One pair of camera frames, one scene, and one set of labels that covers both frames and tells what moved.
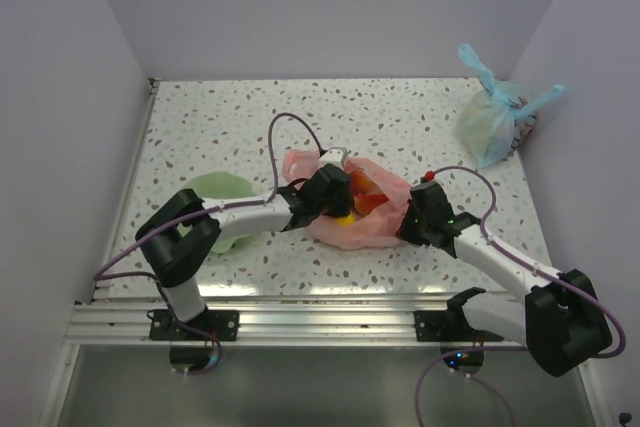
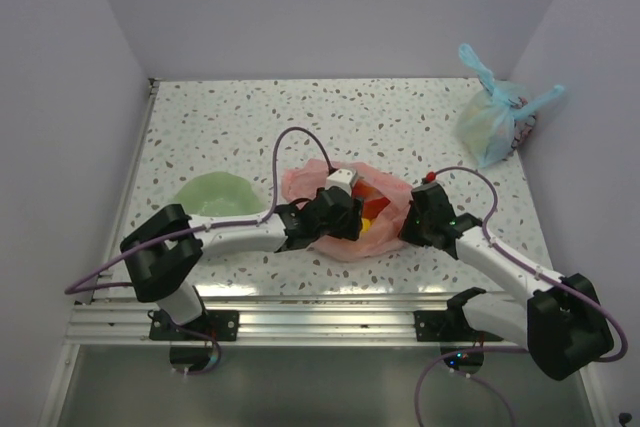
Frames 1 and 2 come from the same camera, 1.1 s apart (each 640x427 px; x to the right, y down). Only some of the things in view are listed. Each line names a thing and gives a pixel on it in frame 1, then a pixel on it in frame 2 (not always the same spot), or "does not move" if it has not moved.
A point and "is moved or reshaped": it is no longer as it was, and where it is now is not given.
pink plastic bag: x=370 y=231 is moved or reshaped
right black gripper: x=404 y=230 does not move
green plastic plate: x=219 y=185 does not move
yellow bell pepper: x=346 y=221 is moved or reshaped
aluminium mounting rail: x=281 y=320 does not move
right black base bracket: x=451 y=324 does not move
